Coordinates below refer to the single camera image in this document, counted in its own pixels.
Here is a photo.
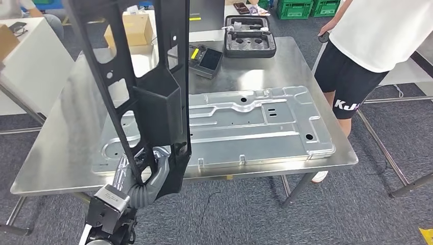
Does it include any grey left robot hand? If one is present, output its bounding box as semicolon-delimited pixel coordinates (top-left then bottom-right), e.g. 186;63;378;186
112;146;171;192

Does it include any person's hand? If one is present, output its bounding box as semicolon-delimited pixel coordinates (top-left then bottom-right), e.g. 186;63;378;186
319;18;340;38

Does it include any black plastic bracket panel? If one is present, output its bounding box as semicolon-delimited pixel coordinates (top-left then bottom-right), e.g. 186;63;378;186
64;0;192;201

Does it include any stainless steel workbench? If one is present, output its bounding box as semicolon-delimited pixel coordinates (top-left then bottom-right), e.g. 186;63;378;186
0;36;359;237

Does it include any green plastic crate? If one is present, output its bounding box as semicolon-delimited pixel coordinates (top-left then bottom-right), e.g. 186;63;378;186
311;0;342;18
276;0;314;20

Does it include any person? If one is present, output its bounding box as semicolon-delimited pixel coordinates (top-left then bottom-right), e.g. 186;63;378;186
310;0;433;184
0;0;65;41

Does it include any crumpled plastic wrapper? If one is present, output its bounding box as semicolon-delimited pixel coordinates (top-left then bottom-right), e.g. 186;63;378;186
250;5;271;17

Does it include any stamped sheet metal panel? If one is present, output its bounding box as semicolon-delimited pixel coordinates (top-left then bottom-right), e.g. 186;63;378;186
91;85;337;177

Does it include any open black foam case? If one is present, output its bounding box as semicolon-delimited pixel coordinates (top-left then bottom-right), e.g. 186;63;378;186
223;14;277;59

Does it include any white table with metal legs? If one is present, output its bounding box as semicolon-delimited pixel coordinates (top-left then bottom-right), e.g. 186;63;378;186
355;40;433;200

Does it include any dark smartphone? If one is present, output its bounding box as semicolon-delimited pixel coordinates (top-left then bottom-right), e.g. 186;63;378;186
233;2;251;15

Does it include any black remote controller with screen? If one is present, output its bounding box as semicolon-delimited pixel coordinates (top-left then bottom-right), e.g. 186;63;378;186
187;44;224;80

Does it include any dark grey flat panel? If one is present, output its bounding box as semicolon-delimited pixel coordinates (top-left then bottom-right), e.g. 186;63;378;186
188;0;226;34

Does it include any cardboard box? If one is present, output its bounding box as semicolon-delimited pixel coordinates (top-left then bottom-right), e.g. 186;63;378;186
0;24;21;62
104;12;155;48

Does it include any small black device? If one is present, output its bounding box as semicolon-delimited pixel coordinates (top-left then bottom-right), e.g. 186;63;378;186
8;21;28;37

